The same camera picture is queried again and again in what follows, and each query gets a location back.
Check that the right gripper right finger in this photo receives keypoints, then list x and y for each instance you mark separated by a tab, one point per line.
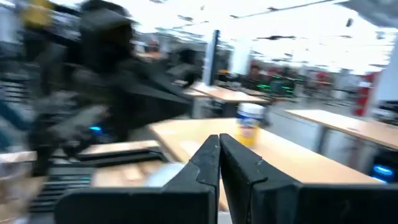
264	202

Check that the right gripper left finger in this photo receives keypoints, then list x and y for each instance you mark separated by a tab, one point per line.
186	202

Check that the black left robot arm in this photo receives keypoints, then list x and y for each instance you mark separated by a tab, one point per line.
40	77

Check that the disinfectant wipes canister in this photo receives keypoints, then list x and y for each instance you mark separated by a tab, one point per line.
248	127

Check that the dark building column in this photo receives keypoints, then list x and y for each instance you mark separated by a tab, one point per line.
211	59

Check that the beige background desk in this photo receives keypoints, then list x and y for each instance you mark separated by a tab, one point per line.
230	93
348	124

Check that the black metal frame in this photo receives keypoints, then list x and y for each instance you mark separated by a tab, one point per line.
118	155

